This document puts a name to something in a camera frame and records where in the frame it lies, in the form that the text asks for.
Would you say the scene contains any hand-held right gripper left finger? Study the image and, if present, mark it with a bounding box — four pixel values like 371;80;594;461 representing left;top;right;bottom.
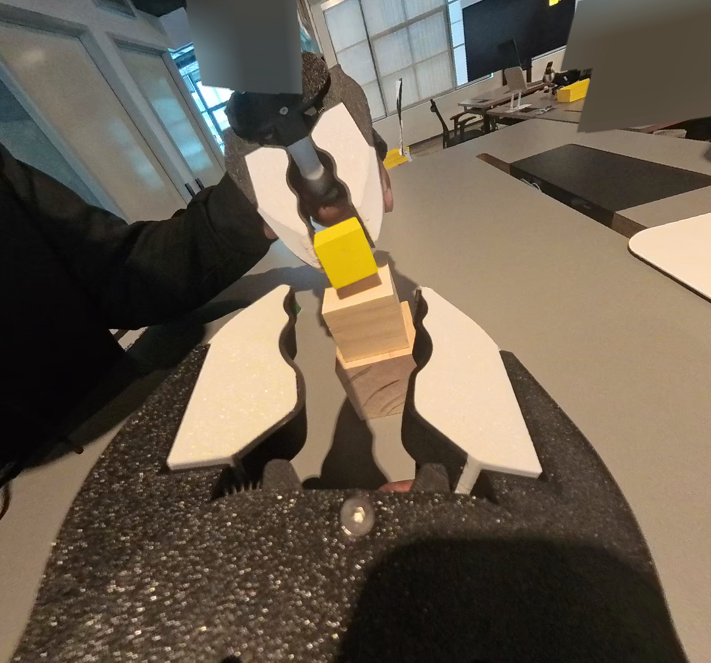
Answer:
167;284;306;473

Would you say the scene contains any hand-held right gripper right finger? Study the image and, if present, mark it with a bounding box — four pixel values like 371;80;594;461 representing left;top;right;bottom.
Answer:
407;286;543;495

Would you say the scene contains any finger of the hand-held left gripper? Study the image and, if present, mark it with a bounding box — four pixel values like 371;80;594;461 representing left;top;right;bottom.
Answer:
243;145;324;269
307;102;387;248

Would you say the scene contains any large brown wooden cube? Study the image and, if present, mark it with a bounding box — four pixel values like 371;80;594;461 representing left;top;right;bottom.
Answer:
335;301;420;421

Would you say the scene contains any yellow wooden cube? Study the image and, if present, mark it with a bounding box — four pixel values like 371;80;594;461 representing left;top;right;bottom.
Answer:
314;217;380;290

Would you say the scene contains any pale wooden cube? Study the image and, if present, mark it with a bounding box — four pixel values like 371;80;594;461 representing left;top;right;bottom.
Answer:
322;266;402;362

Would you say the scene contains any person's left forearm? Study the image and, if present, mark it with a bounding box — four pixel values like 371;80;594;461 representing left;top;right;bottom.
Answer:
83;174;278;336

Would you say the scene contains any person's left hand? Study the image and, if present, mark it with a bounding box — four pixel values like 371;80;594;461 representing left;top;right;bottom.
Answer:
377;140;396;214

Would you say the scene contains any black office chair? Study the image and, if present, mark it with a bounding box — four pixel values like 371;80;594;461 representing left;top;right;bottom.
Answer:
430;99;484;148

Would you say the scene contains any white laptop stand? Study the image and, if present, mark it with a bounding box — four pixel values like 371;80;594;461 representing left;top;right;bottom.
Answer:
504;66;528;111

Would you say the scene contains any grey office desk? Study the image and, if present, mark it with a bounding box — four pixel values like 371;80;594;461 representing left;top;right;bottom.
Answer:
458;81;584;125

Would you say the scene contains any large black monitor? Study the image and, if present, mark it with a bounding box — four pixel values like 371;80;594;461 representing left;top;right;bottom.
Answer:
462;0;578;82

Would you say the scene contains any person's black jacket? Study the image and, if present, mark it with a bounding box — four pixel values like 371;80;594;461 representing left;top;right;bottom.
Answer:
0;144;184;486

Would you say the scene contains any black desk mat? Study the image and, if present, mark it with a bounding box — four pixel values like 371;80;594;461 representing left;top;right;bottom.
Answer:
510;144;711;231

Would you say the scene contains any white document stand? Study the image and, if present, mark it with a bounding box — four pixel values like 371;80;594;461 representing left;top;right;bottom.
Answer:
629;213;711;303

